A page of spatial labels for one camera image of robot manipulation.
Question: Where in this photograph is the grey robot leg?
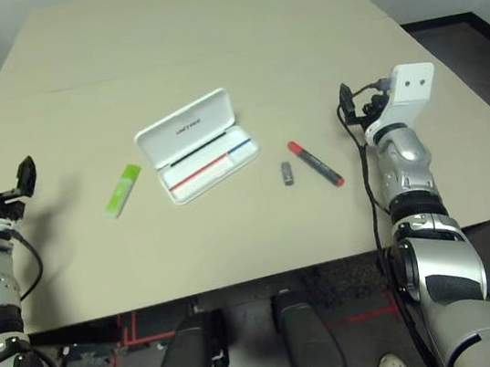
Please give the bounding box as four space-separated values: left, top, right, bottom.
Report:
143 309 232 367
268 283 347 367

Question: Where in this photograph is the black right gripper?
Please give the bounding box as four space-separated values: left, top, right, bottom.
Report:
336 75 398 133

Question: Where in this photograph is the red and black marker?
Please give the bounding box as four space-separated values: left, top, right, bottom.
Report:
286 133 347 195

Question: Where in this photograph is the grey robot right leg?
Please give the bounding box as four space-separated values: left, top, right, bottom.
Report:
268 283 347 367

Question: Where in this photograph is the grey robot left leg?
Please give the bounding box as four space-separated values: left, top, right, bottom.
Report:
143 309 232 367

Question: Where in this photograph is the green highlighter pen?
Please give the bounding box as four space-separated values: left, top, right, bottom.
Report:
97 162 148 222

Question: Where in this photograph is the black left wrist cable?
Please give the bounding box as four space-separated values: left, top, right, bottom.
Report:
2 225 64 367

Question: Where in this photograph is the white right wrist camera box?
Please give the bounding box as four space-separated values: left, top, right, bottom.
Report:
353 59 444 142

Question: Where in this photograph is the white plastic pencil case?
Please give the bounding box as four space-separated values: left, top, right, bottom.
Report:
128 82 268 212

